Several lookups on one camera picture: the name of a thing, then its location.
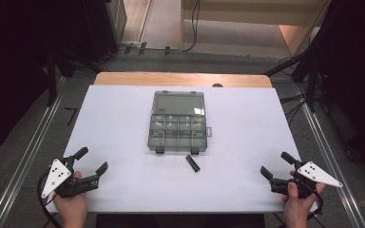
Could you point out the aluminium floor rail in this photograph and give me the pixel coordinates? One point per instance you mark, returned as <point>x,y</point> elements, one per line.
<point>25,158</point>
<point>329,158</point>

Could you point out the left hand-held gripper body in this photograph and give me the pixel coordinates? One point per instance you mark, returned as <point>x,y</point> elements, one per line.
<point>64,182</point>

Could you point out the grey plastic compartment box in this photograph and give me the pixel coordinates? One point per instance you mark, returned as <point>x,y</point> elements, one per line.
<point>178,121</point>

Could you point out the wooden table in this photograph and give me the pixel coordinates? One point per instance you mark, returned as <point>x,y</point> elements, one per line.
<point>158,79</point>

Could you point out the small black bar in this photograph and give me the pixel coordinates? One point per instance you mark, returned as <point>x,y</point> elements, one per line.
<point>192,163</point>

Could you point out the black metal stand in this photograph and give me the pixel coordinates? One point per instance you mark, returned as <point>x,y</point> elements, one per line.
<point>52,76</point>
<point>307,69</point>

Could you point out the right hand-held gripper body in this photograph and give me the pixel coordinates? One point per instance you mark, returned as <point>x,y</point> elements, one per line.
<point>304,179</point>

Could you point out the person's right hand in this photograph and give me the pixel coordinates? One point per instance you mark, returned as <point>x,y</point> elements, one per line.
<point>299,205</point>

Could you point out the person's left hand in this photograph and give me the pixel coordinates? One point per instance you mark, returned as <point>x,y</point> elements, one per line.
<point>72,204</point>

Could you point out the white table board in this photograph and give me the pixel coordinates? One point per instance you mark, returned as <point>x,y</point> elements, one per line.
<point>114,133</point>

